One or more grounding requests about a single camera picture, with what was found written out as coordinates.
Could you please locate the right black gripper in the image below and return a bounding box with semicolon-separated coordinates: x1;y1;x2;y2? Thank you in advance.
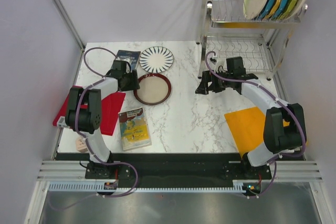
195;69;233;95

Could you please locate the cream plate with red rim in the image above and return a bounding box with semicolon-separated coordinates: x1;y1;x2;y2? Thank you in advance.
133;73;172;105

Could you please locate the black and white striped plate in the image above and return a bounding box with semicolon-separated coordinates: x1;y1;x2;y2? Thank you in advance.
139;46;174;73

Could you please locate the stainless steel dish rack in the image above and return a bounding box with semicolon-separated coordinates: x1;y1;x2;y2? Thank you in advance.
196;0;308;80

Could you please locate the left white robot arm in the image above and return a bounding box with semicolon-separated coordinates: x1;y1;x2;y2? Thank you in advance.
65;60;140;179

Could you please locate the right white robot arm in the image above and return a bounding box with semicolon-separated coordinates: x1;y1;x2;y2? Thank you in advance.
195;56;307;179

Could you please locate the dark blue paperback book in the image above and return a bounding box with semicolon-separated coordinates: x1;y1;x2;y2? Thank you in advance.
117;50;141;70

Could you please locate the yellow illustrated paperback book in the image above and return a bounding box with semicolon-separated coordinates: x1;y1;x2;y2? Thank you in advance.
118;108;152;151

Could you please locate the orange cutting board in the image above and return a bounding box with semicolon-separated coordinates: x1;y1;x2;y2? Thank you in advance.
224;107;294;159

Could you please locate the small pink box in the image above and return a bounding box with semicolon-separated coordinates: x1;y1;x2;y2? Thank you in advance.
75;138;88;153

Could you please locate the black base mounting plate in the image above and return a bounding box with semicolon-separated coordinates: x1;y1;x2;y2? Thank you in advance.
83;153;274;183

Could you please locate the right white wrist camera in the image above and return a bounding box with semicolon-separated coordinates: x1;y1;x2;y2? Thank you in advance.
210;57;226;69

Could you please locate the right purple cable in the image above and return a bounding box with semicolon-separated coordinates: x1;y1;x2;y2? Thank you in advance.
205;51;308;200

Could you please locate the grey slotted cable duct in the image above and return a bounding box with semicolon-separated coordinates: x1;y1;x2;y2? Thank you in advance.
48;182;254;193

